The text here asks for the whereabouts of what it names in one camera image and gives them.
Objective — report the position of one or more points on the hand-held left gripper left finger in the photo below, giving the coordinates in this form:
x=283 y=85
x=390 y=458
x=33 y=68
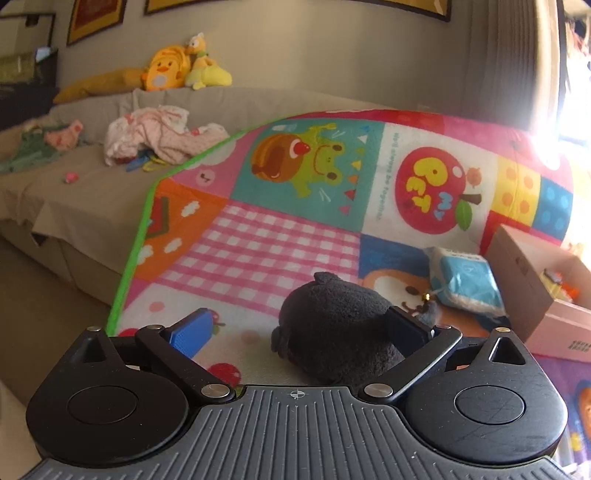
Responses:
x=189 y=332

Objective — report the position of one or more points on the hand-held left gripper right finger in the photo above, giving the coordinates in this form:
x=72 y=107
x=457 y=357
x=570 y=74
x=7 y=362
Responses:
x=408 y=334

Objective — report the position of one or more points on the black plush toy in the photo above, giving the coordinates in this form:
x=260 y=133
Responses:
x=332 y=327

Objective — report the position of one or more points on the blue tissue pack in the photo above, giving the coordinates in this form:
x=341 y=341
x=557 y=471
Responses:
x=466 y=281

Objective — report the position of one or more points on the pink cardboard box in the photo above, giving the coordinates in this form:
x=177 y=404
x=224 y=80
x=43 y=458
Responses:
x=521 y=281

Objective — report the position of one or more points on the small gold bell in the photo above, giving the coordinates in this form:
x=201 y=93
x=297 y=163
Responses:
x=430 y=298

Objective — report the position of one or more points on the colourful cartoon play mat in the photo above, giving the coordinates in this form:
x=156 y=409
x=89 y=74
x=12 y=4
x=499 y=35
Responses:
x=286 y=240

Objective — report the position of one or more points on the beige sofa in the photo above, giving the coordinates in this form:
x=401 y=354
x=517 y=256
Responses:
x=92 y=203

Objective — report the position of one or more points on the orange toy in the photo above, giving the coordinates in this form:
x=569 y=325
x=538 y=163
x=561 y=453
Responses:
x=570 y=291

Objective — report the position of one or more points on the yellow plastic piece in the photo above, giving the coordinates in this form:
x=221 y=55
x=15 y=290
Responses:
x=154 y=164

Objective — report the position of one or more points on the blue plastic piece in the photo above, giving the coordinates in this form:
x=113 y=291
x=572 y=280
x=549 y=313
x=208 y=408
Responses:
x=137 y=164

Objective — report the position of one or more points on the tiny pink toy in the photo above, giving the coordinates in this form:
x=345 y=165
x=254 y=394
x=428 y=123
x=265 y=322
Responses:
x=71 y=177

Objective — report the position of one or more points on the pink and white cloth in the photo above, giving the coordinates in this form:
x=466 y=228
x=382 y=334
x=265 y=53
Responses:
x=161 y=134

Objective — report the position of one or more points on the small pink cloth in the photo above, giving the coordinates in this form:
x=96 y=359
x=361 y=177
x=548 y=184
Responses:
x=64 y=134

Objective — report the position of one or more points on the green cloth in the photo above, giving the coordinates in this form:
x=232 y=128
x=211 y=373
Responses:
x=27 y=152

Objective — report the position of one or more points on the long yellow pillow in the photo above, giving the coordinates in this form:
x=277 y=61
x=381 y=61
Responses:
x=92 y=87

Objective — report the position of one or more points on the yellow plush toy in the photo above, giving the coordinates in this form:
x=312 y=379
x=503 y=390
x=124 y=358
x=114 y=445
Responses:
x=207 y=69

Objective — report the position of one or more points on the yellow duck plush backpack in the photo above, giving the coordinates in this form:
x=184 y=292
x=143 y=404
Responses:
x=164 y=69

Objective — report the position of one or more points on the grey curtain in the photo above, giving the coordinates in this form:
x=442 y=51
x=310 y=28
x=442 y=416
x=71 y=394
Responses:
x=503 y=60

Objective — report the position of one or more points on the dark cabinet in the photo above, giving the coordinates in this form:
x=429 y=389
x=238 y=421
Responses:
x=25 y=92

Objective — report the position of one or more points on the small framed picture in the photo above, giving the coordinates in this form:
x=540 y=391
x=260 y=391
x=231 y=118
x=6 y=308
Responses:
x=97 y=21

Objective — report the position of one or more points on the wide framed picture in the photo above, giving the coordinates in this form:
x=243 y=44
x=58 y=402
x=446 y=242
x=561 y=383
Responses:
x=277 y=5

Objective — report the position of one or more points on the dark framed panel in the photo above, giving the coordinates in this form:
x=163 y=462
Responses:
x=27 y=21

